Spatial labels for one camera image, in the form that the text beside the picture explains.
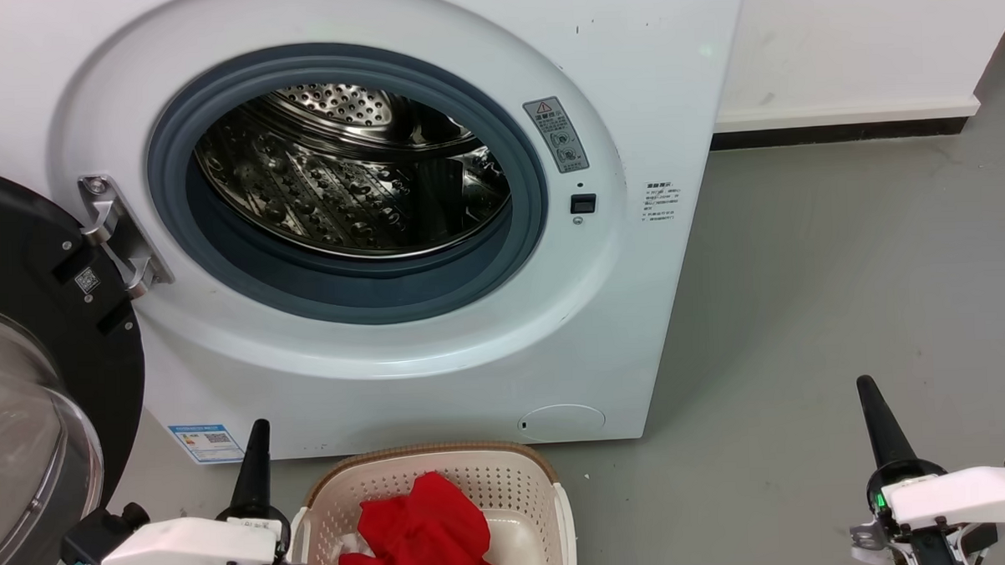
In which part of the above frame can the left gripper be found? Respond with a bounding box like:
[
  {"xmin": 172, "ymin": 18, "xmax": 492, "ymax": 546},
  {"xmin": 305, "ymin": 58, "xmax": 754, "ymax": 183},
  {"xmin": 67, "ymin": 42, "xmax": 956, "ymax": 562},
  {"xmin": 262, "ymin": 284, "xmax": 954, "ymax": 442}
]
[{"xmin": 198, "ymin": 418, "xmax": 306, "ymax": 565}]

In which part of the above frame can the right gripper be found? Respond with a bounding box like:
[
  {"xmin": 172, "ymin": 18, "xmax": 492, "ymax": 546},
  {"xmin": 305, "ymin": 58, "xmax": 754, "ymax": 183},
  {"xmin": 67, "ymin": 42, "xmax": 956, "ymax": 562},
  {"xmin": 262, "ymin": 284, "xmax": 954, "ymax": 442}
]
[{"xmin": 845, "ymin": 370, "xmax": 1002, "ymax": 565}]

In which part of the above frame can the red cloth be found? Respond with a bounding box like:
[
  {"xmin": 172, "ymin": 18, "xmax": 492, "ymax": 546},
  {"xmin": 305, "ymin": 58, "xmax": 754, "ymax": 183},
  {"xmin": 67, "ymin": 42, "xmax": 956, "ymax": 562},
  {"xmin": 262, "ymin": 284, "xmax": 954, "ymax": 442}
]
[{"xmin": 333, "ymin": 469, "xmax": 510, "ymax": 565}]

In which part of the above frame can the cream laundry basket brown rim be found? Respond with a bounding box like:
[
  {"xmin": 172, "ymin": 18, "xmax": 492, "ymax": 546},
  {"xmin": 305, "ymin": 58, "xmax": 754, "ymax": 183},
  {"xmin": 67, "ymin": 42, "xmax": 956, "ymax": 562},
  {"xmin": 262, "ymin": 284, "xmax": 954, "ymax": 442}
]
[{"xmin": 287, "ymin": 437, "xmax": 578, "ymax": 565}]

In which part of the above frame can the stainless steel washing machine drum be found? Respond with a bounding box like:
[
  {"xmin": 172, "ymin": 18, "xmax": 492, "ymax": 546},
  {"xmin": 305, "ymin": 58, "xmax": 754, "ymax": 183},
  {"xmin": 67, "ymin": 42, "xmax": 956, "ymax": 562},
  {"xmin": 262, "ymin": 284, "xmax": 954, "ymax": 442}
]
[{"xmin": 190, "ymin": 76, "xmax": 515, "ymax": 265}]

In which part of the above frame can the washing machine door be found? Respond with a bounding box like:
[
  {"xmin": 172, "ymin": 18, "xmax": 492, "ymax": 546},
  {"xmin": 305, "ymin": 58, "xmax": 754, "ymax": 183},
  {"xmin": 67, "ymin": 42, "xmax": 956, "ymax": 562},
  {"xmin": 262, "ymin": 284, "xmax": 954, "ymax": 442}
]
[{"xmin": 0, "ymin": 159, "xmax": 154, "ymax": 565}]

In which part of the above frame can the blue energy label sticker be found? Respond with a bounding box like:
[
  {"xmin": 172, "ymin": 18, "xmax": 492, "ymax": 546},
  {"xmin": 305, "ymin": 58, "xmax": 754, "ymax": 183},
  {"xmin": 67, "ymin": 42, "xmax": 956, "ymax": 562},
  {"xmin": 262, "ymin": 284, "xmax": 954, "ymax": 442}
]
[{"xmin": 166, "ymin": 422, "xmax": 246, "ymax": 466}]

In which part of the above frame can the white cloth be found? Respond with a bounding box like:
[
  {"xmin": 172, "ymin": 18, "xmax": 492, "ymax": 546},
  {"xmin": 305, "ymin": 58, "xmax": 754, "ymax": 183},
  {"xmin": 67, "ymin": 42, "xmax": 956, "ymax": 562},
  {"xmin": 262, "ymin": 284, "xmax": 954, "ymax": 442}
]
[{"xmin": 338, "ymin": 526, "xmax": 373, "ymax": 565}]

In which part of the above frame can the grey rubber door gasket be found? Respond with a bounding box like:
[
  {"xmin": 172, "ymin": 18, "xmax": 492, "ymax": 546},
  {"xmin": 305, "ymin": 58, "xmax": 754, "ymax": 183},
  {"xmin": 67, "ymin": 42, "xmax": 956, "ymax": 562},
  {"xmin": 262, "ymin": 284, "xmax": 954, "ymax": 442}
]
[{"xmin": 142, "ymin": 35, "xmax": 553, "ymax": 333}]

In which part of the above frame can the white front-load washing machine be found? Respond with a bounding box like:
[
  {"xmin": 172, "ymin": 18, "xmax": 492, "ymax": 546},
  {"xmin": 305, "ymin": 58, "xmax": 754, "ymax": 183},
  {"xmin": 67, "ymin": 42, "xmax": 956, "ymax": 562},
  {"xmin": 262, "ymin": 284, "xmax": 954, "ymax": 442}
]
[{"xmin": 0, "ymin": 0, "xmax": 764, "ymax": 472}]

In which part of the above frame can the metal door hinge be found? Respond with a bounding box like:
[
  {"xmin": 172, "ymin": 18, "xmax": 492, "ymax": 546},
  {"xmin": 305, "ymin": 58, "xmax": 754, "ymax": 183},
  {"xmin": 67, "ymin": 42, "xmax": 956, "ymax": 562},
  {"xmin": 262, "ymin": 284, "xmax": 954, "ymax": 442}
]
[{"xmin": 77, "ymin": 171, "xmax": 176, "ymax": 303}]

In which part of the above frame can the black baseboard strip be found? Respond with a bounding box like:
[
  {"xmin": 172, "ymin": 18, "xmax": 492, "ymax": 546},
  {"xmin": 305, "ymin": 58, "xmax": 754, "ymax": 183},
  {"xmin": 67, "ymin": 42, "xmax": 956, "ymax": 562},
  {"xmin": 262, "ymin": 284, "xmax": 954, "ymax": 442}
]
[{"xmin": 708, "ymin": 116, "xmax": 967, "ymax": 151}]

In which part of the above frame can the round white filter cover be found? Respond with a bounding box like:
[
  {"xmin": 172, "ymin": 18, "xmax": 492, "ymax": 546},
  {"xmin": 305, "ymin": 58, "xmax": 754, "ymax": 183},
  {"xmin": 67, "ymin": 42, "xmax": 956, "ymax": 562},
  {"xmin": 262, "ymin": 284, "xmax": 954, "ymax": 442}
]
[{"xmin": 517, "ymin": 402, "xmax": 607, "ymax": 443}]

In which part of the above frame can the small printed text sticker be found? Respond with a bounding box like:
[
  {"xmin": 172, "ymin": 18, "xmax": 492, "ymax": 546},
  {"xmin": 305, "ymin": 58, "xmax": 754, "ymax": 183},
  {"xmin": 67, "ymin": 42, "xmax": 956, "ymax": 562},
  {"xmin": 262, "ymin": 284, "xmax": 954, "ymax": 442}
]
[{"xmin": 641, "ymin": 178, "xmax": 685, "ymax": 233}]

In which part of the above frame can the grey warning sticker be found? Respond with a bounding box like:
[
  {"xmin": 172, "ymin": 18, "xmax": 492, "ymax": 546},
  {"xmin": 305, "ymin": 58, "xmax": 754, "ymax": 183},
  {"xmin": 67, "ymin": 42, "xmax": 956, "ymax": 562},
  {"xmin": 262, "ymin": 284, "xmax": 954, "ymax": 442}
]
[{"xmin": 521, "ymin": 94, "xmax": 591, "ymax": 176}]

